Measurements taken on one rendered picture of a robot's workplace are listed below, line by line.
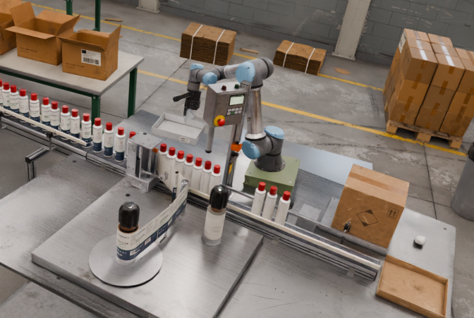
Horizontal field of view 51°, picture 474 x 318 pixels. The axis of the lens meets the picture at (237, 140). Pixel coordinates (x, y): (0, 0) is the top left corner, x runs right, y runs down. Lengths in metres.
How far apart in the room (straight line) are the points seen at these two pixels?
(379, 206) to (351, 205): 0.14
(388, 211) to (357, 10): 5.36
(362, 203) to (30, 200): 1.63
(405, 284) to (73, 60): 2.77
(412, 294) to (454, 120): 3.54
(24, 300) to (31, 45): 2.03
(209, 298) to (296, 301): 0.39
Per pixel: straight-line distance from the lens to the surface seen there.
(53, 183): 2.71
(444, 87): 5.64
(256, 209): 2.46
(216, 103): 2.31
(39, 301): 2.96
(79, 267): 2.19
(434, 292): 2.57
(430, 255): 2.78
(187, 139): 2.85
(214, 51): 6.44
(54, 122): 2.96
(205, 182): 2.52
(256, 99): 2.58
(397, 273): 2.57
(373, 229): 2.60
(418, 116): 5.75
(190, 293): 2.10
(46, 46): 4.12
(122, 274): 2.14
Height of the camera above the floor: 2.45
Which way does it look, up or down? 30 degrees down
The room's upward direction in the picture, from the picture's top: 11 degrees clockwise
